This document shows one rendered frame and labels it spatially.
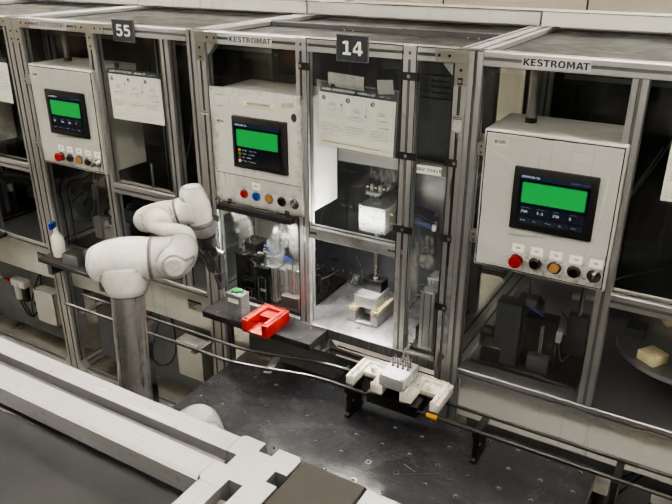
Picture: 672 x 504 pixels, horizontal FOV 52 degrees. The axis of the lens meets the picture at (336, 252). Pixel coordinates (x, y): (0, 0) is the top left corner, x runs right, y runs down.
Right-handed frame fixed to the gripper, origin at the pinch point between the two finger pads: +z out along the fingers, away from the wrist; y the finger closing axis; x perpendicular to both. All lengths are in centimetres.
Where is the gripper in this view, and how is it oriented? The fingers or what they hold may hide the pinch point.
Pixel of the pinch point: (220, 280)
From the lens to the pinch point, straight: 281.4
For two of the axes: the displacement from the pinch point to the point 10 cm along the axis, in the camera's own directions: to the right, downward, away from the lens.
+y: -8.3, -0.6, 5.6
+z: 2.1, 8.9, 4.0
